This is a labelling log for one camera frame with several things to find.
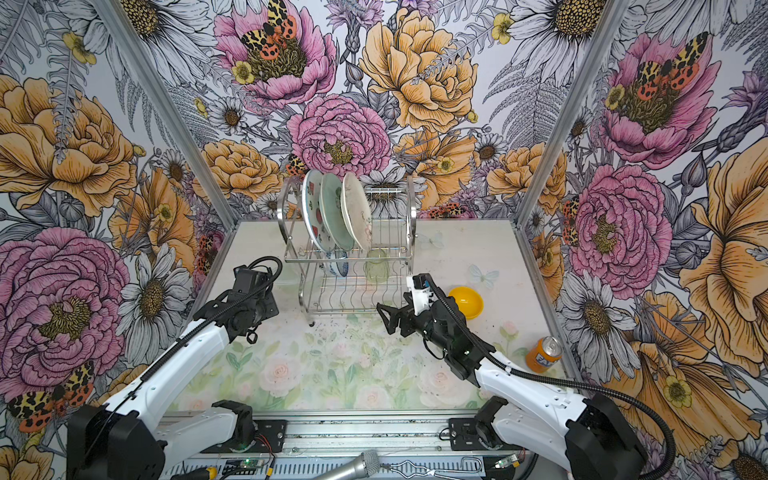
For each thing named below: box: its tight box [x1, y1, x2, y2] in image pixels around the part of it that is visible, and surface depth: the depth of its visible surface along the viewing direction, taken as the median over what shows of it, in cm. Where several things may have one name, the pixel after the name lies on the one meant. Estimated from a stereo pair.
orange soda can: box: [525, 335, 563, 374], surface depth 79 cm
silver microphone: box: [312, 450, 381, 480], surface depth 69 cm
